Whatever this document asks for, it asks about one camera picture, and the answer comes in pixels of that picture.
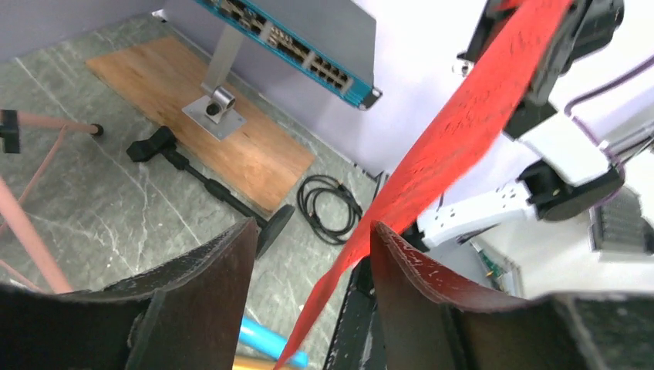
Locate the red sheet music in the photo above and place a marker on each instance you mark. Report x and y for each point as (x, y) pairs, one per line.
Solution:
(456, 139)

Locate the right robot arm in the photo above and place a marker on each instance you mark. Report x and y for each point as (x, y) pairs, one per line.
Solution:
(575, 171)

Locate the dark blue audio box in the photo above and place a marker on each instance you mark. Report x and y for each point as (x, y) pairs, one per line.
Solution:
(331, 42)

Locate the wooden board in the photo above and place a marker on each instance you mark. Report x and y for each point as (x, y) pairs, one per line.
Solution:
(249, 151)

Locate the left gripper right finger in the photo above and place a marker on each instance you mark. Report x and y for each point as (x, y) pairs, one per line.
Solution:
(433, 318)

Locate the black desktop mic stand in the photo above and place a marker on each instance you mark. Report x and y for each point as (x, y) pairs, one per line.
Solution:
(164, 142)

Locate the blue toy microphone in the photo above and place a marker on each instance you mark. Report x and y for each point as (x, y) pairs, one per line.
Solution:
(261, 339)

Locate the gold toy microphone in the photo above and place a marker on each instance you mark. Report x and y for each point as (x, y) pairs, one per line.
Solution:
(246, 363)

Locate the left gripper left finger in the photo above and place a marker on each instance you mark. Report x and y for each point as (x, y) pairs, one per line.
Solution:
(183, 314)

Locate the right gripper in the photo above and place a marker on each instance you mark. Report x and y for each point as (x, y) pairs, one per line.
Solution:
(587, 27)

